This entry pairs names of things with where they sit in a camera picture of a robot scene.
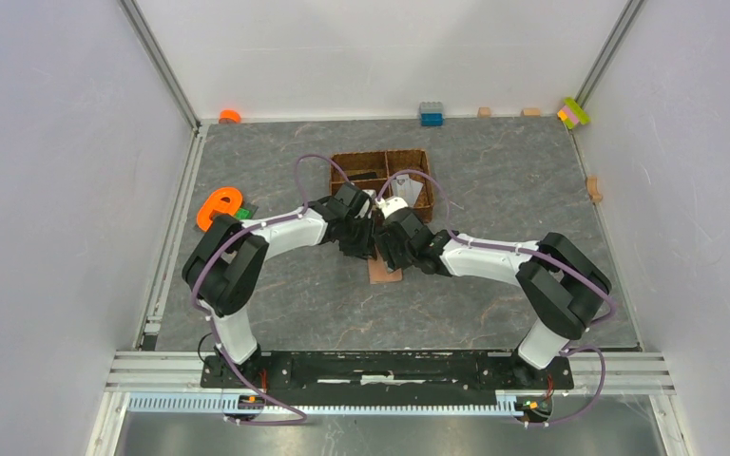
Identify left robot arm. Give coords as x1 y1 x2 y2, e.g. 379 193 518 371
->
182 182 375 388

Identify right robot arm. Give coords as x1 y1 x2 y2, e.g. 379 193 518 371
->
375 198 611 388

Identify grey cards in basket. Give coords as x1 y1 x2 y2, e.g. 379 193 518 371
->
391 174 424 206

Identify black item in basket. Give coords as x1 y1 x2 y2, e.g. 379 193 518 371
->
348 171 380 181

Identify brown woven divided basket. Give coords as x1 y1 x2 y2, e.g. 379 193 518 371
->
330 149 435 222

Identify green toy block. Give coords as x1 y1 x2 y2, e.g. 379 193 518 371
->
233 204 258 220

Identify blue grey toy bricks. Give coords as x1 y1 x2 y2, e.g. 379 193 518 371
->
418 102 445 127

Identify orange tape dispenser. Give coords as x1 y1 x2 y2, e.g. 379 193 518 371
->
196 187 243 232

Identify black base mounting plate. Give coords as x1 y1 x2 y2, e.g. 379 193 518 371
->
201 350 574 407

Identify orange round cap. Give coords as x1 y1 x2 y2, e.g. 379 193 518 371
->
218 109 241 124

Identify flat tan wooden block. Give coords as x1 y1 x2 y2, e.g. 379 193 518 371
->
521 107 542 117

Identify curved tan wooden piece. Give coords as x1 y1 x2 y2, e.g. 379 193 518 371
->
586 176 604 204

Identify green pink toy bricks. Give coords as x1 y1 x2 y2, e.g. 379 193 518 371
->
556 97 591 130

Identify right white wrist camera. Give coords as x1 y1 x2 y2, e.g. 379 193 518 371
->
375 197 409 219

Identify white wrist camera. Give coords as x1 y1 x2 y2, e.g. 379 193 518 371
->
375 197 409 219
363 189 376 202

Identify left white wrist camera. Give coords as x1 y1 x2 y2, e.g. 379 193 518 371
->
363 189 376 202

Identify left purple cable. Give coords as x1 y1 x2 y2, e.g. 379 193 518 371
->
189 153 351 428

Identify purple cable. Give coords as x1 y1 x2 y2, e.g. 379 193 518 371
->
189 153 351 428
375 168 618 429

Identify light blue cable duct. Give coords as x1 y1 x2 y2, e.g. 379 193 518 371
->
126 392 530 417

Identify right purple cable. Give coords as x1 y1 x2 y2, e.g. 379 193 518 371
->
375 168 618 429

